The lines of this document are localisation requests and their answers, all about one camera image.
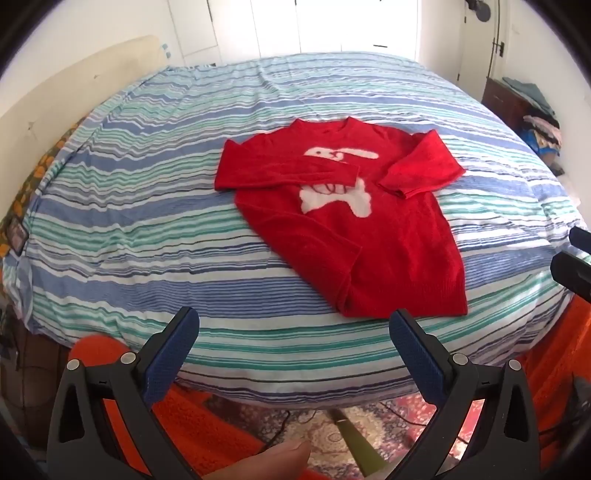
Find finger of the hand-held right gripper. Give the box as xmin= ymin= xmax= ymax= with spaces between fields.
xmin=569 ymin=226 xmax=591 ymax=254
xmin=551 ymin=251 xmax=591 ymax=303

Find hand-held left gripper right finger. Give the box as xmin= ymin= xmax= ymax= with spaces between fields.
xmin=389 ymin=308 xmax=541 ymax=480

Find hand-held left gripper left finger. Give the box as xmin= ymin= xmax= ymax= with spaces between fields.
xmin=46 ymin=306 xmax=204 ymax=480

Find red sweater with white animal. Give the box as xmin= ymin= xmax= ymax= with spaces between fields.
xmin=213 ymin=116 xmax=468 ymax=319

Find pile of clothes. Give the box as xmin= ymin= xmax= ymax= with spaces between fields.
xmin=502 ymin=76 xmax=568 ymax=177

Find orange fluffy cloth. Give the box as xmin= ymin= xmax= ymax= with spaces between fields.
xmin=69 ymin=336 xmax=282 ymax=478
xmin=519 ymin=293 xmax=591 ymax=444

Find yellow-green stick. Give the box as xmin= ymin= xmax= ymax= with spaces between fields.
xmin=330 ymin=408 xmax=386 ymax=478

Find patterned rug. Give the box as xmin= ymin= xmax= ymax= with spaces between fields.
xmin=203 ymin=392 xmax=485 ymax=478

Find blue green striped bedspread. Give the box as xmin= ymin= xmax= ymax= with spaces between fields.
xmin=14 ymin=52 xmax=591 ymax=409

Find person's bare foot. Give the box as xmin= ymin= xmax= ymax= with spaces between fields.
xmin=203 ymin=440 xmax=311 ymax=480

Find dark wooden dresser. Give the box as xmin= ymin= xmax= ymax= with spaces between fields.
xmin=482 ymin=76 xmax=536 ymax=134

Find orange floral sheet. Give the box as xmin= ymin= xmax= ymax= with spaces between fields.
xmin=0 ymin=115 xmax=89 ymax=259

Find white door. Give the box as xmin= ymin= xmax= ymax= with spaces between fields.
xmin=455 ymin=0 xmax=509 ymax=93

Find black round fixture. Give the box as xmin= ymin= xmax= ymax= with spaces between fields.
xmin=465 ymin=0 xmax=493 ymax=23

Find beige headboard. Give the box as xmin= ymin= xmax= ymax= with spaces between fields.
xmin=0 ymin=36 xmax=169 ymax=217

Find white wardrobe doors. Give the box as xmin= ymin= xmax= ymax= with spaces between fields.
xmin=168 ymin=0 xmax=421 ymax=66

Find black cable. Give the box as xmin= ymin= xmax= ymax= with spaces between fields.
xmin=256 ymin=408 xmax=320 ymax=457

